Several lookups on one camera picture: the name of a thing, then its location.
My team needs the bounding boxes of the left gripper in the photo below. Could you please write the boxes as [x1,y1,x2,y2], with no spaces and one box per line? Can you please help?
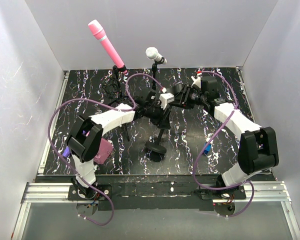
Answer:
[144,102,171,130]

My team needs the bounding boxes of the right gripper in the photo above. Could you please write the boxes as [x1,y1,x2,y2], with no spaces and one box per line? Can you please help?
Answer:
[171,83,207,110]

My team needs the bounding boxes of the black round-base stand purple mic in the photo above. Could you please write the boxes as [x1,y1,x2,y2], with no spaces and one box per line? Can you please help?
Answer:
[145,129,167,162]

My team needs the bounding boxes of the black round-base stand white mic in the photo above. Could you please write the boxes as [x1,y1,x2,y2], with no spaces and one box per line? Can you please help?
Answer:
[151,61,159,91]

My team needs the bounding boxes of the white microphone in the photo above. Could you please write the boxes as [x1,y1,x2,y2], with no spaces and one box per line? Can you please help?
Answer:
[145,47,167,65]

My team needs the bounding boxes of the purple microphone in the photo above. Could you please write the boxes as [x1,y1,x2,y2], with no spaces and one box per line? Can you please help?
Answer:
[62,131,90,158]

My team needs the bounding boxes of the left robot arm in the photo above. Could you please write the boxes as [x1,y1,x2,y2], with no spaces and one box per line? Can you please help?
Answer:
[64,91,175,200]

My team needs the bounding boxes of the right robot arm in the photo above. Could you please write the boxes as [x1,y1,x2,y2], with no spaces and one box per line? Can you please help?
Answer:
[166,72,279,199]

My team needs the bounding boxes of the black tripod stand pink mic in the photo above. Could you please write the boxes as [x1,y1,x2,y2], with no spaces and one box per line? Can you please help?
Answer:
[99,64,133,142]

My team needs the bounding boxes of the pink microphone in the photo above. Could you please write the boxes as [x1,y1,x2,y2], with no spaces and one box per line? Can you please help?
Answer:
[88,19,127,74]

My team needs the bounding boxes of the black marble mat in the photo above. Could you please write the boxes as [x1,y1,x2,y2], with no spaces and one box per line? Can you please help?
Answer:
[43,66,264,176]

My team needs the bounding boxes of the blue white small toy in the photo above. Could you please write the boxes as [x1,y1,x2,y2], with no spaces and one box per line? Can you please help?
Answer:
[203,142,212,155]

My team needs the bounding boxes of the pink metronome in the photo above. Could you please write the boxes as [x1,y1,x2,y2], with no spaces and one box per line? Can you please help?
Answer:
[93,138,113,165]

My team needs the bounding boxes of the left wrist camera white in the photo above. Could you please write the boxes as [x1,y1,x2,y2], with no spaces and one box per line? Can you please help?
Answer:
[159,87,175,110]

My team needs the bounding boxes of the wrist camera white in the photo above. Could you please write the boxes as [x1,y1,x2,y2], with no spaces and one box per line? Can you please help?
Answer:
[159,87,175,110]
[191,71,202,89]

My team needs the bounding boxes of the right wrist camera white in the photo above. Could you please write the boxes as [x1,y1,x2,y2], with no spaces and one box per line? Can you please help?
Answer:
[191,71,202,89]

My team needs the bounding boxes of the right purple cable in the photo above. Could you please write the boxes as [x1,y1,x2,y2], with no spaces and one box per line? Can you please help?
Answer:
[192,71,255,218]

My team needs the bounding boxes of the purple cable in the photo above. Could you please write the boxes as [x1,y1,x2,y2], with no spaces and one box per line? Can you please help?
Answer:
[192,71,255,218]
[47,73,167,227]

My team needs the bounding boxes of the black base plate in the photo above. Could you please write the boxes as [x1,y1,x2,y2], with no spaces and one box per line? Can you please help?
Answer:
[35,175,251,212]

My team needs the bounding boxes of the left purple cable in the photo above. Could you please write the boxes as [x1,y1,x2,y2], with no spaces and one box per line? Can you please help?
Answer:
[47,73,167,227]

